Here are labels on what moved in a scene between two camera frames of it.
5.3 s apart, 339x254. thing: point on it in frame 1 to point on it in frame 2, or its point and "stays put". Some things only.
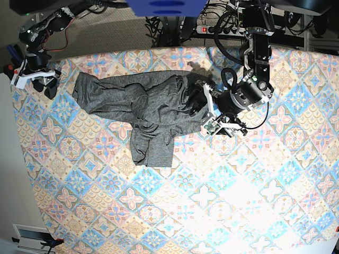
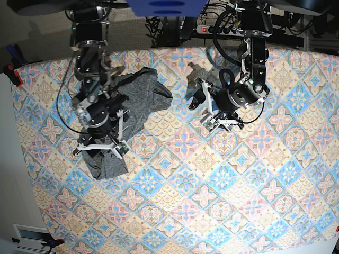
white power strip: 231,30 stays put
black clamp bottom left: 51,243 stays put
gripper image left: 34,66 to 108,136
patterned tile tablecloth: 274,190 stays put
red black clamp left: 9,70 stays put
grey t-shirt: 152,105 to 144,96
